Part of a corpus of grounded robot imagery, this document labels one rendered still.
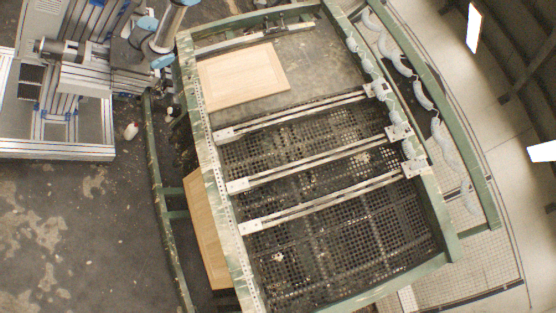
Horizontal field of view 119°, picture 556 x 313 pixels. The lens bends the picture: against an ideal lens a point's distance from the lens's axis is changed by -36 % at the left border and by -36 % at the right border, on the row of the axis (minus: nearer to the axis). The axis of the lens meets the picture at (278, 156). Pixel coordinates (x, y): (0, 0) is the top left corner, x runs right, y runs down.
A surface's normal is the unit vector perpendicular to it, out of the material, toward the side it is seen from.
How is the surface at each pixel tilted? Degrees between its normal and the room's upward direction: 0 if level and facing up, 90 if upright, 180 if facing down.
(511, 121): 90
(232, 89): 51
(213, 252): 90
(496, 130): 90
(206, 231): 90
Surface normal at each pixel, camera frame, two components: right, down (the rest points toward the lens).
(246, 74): 0.00, -0.32
